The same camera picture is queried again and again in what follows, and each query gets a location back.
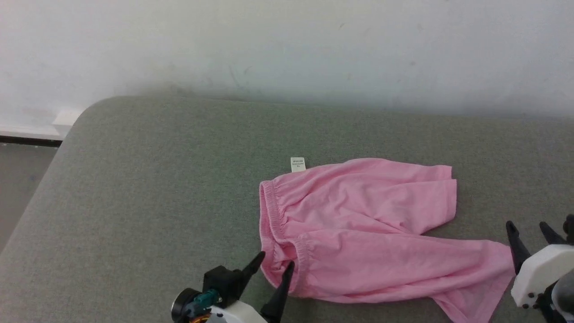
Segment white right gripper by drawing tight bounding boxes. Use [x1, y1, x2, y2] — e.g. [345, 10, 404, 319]
[506, 221, 574, 309]

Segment white wall skirting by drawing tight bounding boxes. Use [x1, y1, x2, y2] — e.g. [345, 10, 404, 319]
[0, 108, 83, 137]

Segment pink shorts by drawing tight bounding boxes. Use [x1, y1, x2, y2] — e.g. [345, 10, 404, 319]
[259, 157, 516, 323]

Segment black floor strip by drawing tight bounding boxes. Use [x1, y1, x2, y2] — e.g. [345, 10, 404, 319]
[0, 135, 62, 148]

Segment left teal plug black cable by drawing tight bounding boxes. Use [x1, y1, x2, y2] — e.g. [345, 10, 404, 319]
[183, 289, 222, 320]

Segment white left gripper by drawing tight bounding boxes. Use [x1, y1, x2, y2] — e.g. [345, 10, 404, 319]
[209, 251, 295, 323]

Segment grey fabric sofa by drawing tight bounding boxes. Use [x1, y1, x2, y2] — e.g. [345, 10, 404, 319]
[0, 95, 574, 323]

